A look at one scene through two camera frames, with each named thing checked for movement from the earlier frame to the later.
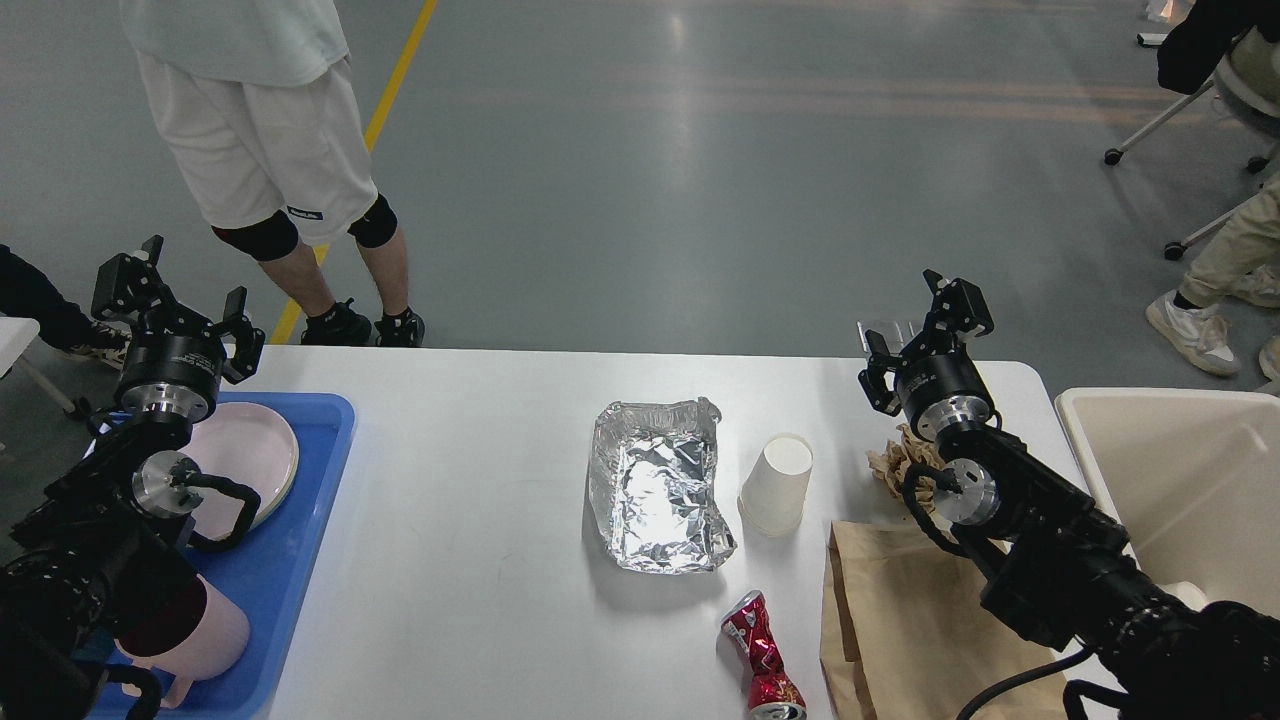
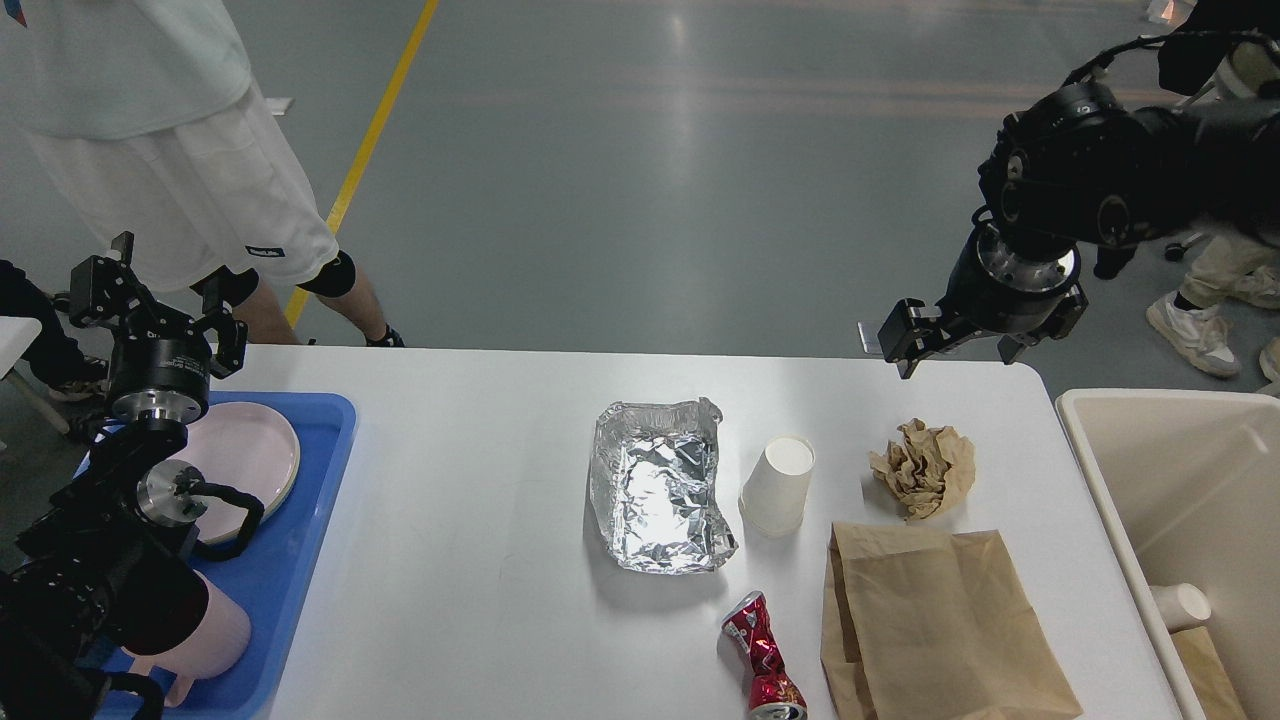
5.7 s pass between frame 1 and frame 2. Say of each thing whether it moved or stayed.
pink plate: stayed
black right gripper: moved
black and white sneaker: moved
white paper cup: stayed
